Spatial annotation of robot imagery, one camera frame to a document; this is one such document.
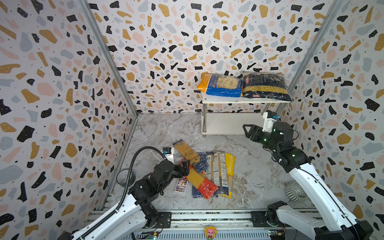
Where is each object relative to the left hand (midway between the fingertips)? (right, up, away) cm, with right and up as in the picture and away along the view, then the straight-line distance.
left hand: (183, 159), depth 73 cm
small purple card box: (-2, -17, +10) cm, 20 cm away
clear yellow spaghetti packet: (+20, -8, +14) cm, 25 cm away
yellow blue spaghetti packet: (0, 0, +21) cm, 21 cm away
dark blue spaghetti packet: (+9, -7, +14) cm, 18 cm away
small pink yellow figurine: (+13, -31, -6) cm, 34 cm away
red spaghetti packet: (+11, -15, +5) cm, 19 cm away
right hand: (+30, +17, -3) cm, 35 cm away
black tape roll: (-38, -14, +14) cm, 42 cm away
